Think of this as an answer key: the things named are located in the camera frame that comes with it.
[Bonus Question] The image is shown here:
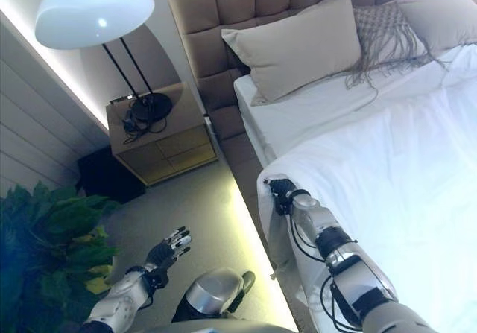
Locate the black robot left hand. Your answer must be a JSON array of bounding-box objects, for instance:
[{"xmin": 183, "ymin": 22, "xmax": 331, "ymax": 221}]
[{"xmin": 144, "ymin": 226, "xmax": 194, "ymax": 275}]

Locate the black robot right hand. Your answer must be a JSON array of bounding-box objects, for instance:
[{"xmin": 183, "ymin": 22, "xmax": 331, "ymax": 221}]
[{"xmin": 262, "ymin": 177, "xmax": 299, "ymax": 203}]

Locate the white duvet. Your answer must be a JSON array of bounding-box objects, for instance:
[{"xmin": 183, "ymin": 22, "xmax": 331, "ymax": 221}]
[{"xmin": 254, "ymin": 45, "xmax": 477, "ymax": 333}]

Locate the silver robot left leg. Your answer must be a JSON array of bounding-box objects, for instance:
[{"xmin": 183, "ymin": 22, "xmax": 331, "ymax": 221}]
[{"xmin": 170, "ymin": 267, "xmax": 255, "ymax": 323}]

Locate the white fitted mattress sheet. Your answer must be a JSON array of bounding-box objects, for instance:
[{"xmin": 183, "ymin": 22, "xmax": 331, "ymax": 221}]
[{"xmin": 232, "ymin": 43, "xmax": 477, "ymax": 163}]

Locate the black box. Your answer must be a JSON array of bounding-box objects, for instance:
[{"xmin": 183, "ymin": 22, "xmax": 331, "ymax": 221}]
[{"xmin": 75, "ymin": 153, "xmax": 147, "ymax": 204}]

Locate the wooden nightstand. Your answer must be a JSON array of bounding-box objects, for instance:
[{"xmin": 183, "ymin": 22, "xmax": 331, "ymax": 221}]
[{"xmin": 104, "ymin": 80, "xmax": 220, "ymax": 188}]

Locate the green leafy plant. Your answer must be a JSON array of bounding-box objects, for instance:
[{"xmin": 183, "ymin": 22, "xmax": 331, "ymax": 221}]
[{"xmin": 0, "ymin": 179, "xmax": 124, "ymax": 333}]

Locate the large beige pillow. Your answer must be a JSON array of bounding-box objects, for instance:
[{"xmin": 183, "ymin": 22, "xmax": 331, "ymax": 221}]
[
  {"xmin": 220, "ymin": 0, "xmax": 363, "ymax": 107},
  {"xmin": 396, "ymin": 0, "xmax": 477, "ymax": 51}
]

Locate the tufted upholstered headboard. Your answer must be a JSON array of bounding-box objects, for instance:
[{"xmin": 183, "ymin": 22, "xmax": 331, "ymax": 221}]
[{"xmin": 162, "ymin": 0, "xmax": 477, "ymax": 89}]

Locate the grey knit fringed cushion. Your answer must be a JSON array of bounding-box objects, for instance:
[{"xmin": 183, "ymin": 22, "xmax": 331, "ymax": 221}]
[{"xmin": 344, "ymin": 0, "xmax": 452, "ymax": 104}]

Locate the white dome table lamp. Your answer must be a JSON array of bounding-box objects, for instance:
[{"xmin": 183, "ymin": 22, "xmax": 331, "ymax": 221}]
[{"xmin": 34, "ymin": 0, "xmax": 174, "ymax": 122}]

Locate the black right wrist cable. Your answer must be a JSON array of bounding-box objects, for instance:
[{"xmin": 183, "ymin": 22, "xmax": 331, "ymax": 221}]
[{"xmin": 274, "ymin": 205, "xmax": 359, "ymax": 331}]

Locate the tangled black cable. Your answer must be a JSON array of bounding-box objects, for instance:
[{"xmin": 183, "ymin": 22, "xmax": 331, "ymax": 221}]
[{"xmin": 120, "ymin": 99, "xmax": 169, "ymax": 145}]

